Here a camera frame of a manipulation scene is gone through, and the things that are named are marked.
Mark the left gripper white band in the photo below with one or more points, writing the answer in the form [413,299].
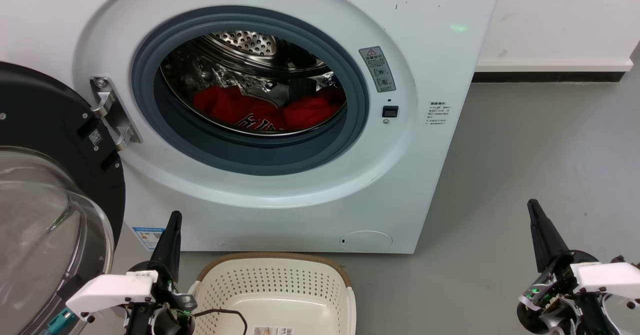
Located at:
[112,290]

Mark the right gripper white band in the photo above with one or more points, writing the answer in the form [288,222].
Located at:
[600,280]

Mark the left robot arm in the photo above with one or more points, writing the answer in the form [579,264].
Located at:
[60,321]

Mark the cream perforated laundry basket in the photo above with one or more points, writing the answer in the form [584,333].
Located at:
[280,285]

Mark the red garment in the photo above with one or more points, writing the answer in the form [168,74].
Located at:
[225,107]

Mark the washing machine door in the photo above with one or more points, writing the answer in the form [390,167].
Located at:
[45,115]

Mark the stainless steel washing machine drum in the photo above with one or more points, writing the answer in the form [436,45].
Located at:
[242,42]

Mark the blue energy label sticker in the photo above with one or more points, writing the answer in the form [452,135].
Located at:
[147,237]

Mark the grey rubber door gasket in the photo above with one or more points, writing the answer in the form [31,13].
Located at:
[200,150]

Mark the paper label with barcode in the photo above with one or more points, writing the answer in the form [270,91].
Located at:
[272,331]

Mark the white QR code sticker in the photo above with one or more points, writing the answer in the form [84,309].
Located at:
[95,137]

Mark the silver metal door hinge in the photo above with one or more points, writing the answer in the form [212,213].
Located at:
[114,117]

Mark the white front-load washing machine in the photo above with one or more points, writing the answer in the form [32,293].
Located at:
[400,185]

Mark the white text label sticker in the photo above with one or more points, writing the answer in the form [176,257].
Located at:
[438,113]

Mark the round white filter cover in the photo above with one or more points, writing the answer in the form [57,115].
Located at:
[366,241]

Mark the black door latch socket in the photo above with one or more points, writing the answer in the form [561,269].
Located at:
[390,111]

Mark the grey warning sticker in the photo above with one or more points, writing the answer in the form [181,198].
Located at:
[377,69]

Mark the black wall baseboard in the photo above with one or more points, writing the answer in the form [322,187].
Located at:
[547,77]

